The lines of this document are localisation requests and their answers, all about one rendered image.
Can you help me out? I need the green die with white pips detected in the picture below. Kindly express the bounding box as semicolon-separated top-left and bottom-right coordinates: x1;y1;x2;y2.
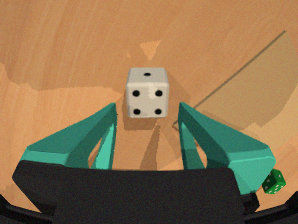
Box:
261;169;286;194

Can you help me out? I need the tan flat mat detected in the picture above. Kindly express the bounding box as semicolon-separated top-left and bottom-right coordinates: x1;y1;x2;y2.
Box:
193;30;298;153

